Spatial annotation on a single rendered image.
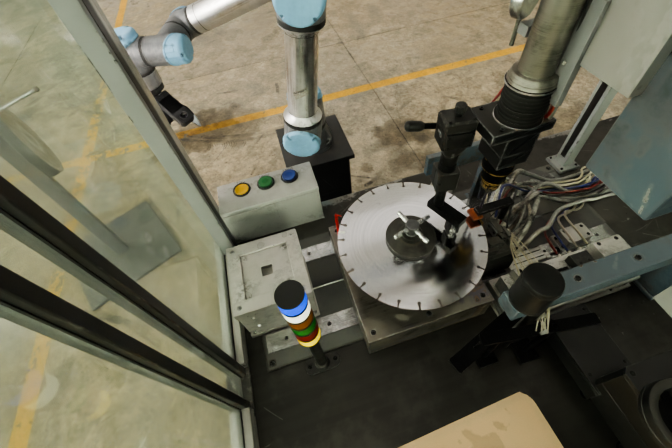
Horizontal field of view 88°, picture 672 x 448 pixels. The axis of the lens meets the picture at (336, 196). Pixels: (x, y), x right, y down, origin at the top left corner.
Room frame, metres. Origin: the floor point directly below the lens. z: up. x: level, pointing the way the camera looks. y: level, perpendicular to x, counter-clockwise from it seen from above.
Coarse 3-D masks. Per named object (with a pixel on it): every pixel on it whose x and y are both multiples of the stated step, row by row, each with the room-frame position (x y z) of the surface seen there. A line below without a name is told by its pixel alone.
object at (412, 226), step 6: (402, 216) 0.42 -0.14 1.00; (426, 216) 0.42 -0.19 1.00; (408, 222) 0.40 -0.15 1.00; (414, 222) 0.40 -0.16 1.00; (420, 222) 0.40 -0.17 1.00; (408, 228) 0.39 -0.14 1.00; (414, 228) 0.39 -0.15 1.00; (396, 234) 0.38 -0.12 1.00; (402, 234) 0.38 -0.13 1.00; (408, 234) 0.39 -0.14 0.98; (414, 234) 0.38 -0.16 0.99; (420, 234) 0.37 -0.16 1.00; (426, 240) 0.36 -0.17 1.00
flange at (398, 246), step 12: (408, 216) 0.45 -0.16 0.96; (396, 228) 0.42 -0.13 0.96; (420, 228) 0.40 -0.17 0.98; (432, 228) 0.41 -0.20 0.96; (396, 240) 0.39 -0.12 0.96; (408, 240) 0.38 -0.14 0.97; (420, 240) 0.38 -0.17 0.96; (432, 240) 0.38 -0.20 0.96; (396, 252) 0.36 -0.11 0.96; (408, 252) 0.36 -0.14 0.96; (420, 252) 0.35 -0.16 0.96
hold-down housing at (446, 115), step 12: (456, 108) 0.43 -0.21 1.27; (468, 108) 0.45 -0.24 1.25; (444, 120) 0.43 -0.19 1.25; (456, 120) 0.42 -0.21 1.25; (468, 120) 0.42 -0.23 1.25; (444, 132) 0.42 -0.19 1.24; (456, 132) 0.42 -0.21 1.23; (468, 132) 0.42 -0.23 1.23; (444, 144) 0.42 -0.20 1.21; (456, 144) 0.41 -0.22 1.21; (468, 144) 0.41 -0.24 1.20; (444, 156) 0.43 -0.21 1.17; (456, 156) 0.42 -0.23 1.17; (432, 168) 0.45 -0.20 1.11; (444, 168) 0.42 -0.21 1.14; (456, 168) 0.43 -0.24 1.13; (432, 180) 0.44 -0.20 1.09; (444, 180) 0.42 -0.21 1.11; (456, 180) 0.42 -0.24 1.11
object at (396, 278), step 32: (384, 192) 0.54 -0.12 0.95; (416, 192) 0.52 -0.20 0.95; (448, 192) 0.51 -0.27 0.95; (352, 224) 0.46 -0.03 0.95; (384, 224) 0.44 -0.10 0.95; (480, 224) 0.41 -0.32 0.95; (352, 256) 0.37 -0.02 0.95; (384, 256) 0.36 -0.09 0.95; (448, 256) 0.34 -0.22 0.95; (480, 256) 0.33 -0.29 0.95; (384, 288) 0.29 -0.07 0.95; (416, 288) 0.28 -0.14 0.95; (448, 288) 0.27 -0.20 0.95
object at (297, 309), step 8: (288, 280) 0.23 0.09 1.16; (280, 288) 0.22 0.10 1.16; (288, 288) 0.22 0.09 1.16; (296, 288) 0.22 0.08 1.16; (280, 296) 0.21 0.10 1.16; (288, 296) 0.21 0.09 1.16; (296, 296) 0.21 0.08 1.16; (304, 296) 0.21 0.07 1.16; (280, 304) 0.20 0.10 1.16; (288, 304) 0.20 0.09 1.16; (296, 304) 0.19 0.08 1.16; (304, 304) 0.20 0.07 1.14; (288, 312) 0.19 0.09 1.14; (296, 312) 0.19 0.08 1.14
